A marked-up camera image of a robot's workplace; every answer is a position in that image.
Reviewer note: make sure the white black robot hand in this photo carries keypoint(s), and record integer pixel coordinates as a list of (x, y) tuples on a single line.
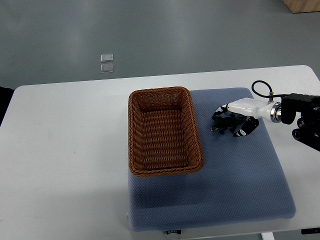
[(251, 108)]

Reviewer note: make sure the upper floor metal plate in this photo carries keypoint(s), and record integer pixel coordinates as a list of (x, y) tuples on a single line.
[(106, 57)]

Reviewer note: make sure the blue foam cushion mat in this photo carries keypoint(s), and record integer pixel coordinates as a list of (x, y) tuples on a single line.
[(241, 180)]

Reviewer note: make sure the black table control panel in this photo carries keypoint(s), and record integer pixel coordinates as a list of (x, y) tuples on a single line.
[(309, 231)]

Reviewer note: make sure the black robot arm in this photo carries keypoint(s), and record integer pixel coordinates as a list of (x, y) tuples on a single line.
[(305, 111)]

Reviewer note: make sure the brown wicker basket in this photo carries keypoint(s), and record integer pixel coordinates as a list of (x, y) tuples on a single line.
[(163, 135)]

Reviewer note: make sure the white table leg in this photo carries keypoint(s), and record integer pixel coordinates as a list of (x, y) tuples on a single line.
[(267, 236)]

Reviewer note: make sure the dark toy crocodile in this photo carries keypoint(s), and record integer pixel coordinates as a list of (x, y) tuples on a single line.
[(231, 122)]

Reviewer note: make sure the lower floor metal plate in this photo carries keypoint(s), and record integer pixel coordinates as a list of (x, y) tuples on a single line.
[(107, 68)]

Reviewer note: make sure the wooden box corner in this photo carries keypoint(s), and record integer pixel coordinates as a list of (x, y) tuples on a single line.
[(302, 6)]

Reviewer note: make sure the floor metal plate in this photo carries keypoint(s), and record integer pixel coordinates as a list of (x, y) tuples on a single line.
[(107, 68), (106, 57)]

